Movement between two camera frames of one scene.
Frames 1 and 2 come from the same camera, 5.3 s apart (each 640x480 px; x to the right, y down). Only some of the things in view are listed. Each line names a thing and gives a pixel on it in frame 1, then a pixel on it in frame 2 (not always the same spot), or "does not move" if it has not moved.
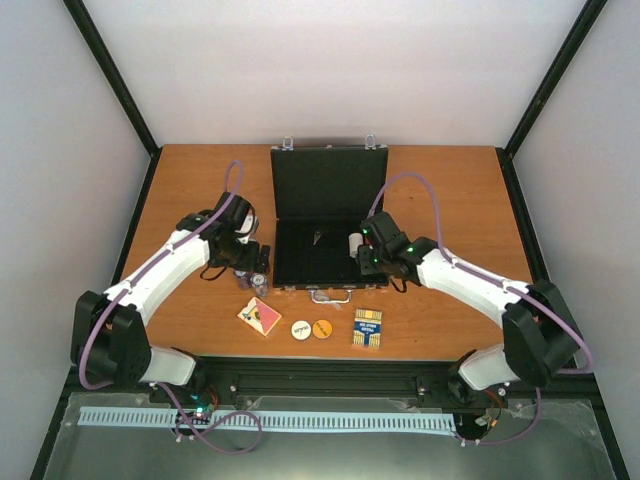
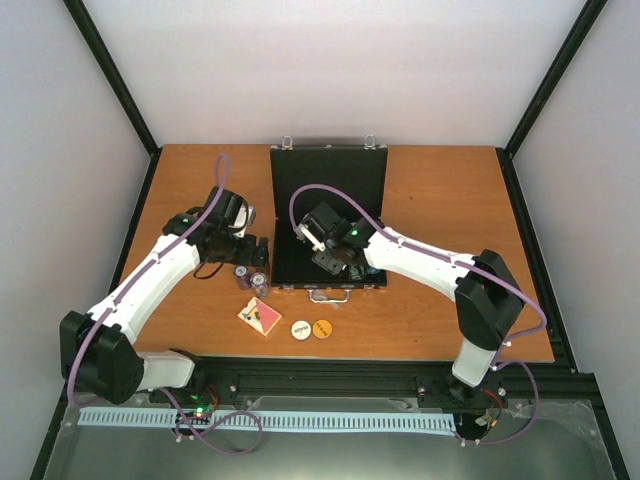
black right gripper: (366, 266) -> (332, 265)
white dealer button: (301, 330) does not move
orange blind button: (322, 329) does not move
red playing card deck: (260, 316) does not move
